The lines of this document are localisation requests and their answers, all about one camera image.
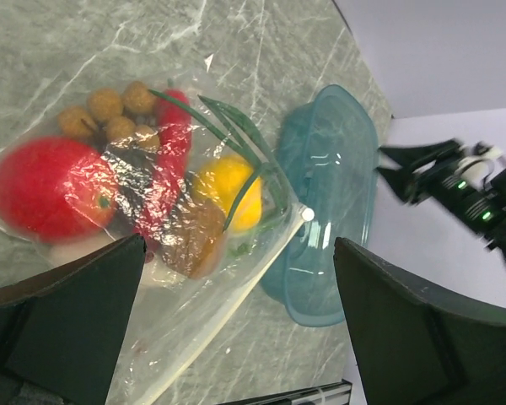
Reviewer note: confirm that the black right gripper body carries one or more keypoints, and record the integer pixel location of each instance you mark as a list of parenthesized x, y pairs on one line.
[(481, 209)]

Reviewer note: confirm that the aluminium frame rail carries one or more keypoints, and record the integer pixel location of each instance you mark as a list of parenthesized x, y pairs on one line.
[(333, 393)]

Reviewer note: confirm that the longan bunch toy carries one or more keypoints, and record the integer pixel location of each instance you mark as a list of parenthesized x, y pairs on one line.
[(108, 117)]

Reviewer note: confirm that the red toy chili pepper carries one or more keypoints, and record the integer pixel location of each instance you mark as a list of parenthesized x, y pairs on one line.
[(175, 134)]

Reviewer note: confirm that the green toy long beans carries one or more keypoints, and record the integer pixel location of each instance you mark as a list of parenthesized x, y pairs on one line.
[(245, 139)]

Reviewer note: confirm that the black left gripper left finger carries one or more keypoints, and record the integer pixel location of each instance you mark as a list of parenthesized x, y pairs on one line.
[(61, 331)]

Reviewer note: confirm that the yellow toy lemon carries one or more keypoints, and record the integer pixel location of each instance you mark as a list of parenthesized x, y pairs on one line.
[(221, 180)]

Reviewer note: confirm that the clear polka dot zip bag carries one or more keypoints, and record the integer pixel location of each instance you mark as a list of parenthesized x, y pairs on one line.
[(168, 328)]

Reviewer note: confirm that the red toy apple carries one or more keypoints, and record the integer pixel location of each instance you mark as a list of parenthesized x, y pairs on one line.
[(56, 189)]

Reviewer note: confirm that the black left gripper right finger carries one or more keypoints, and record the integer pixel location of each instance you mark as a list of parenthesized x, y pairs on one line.
[(417, 342)]

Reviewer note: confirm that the white toy daikon radish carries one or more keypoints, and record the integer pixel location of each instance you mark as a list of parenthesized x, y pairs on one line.
[(155, 273)]

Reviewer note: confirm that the teal transparent plastic container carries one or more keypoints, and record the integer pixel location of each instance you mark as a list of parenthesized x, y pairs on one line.
[(328, 151)]

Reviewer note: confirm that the orange toy tangerine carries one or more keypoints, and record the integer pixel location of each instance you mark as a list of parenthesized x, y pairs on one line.
[(193, 239)]

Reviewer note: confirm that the dark brown toy chestnut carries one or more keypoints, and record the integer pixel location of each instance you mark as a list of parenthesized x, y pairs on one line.
[(133, 169)]

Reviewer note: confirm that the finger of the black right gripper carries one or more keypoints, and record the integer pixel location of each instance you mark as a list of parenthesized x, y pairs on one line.
[(407, 186), (418, 156)]

